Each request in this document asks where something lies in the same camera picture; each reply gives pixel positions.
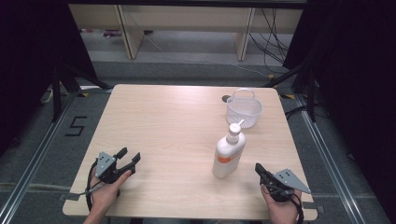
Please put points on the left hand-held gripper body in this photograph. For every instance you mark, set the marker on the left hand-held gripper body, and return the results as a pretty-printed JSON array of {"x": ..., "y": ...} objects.
[{"x": 106, "y": 166}]

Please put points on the white plastic basket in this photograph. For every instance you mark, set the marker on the white plastic basket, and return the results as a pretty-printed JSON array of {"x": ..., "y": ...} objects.
[{"x": 244, "y": 109}]

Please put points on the person's left hand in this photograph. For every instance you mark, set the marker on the person's left hand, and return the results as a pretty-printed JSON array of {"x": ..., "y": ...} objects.
[{"x": 104, "y": 194}]

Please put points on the dark curtain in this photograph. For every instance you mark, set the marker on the dark curtain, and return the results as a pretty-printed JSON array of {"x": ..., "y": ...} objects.
[
  {"x": 358, "y": 77},
  {"x": 28, "y": 62}
]

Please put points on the white pump bottle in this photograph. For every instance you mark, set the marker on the white pump bottle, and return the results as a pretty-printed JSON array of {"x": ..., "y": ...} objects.
[{"x": 227, "y": 155}]

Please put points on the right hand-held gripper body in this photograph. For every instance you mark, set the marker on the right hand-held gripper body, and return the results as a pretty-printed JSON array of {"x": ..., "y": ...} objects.
[{"x": 285, "y": 186}]

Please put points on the beige wooden desk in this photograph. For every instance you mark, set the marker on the beige wooden desk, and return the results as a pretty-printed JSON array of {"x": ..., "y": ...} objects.
[{"x": 186, "y": 18}]

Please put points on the black metal stand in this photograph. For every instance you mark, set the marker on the black metal stand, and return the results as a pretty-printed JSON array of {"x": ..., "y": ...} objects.
[
  {"x": 310, "y": 93},
  {"x": 56, "y": 93}
]

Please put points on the aluminium floor rail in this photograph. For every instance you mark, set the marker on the aluminium floor rail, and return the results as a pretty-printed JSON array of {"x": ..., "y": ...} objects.
[
  {"x": 327, "y": 161},
  {"x": 34, "y": 158}
]

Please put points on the person's right hand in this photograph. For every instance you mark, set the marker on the person's right hand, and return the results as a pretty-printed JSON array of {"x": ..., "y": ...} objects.
[{"x": 283, "y": 211}]

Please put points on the yellow black floor tape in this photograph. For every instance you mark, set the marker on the yellow black floor tape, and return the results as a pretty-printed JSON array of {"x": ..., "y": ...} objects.
[{"x": 288, "y": 96}]

